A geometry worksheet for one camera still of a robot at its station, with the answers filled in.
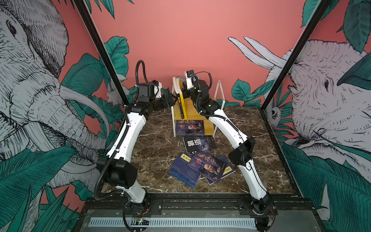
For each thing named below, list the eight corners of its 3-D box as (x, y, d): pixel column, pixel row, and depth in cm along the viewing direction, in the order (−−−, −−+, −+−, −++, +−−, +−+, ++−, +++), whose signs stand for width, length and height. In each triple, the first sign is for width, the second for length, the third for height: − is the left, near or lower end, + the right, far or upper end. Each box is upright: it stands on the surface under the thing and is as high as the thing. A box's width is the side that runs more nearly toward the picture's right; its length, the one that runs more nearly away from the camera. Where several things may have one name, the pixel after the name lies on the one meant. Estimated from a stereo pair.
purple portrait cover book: (187, 168, 89) (187, 166, 86) (196, 152, 97) (196, 149, 94) (217, 185, 83) (219, 183, 80) (225, 165, 91) (226, 163, 88)
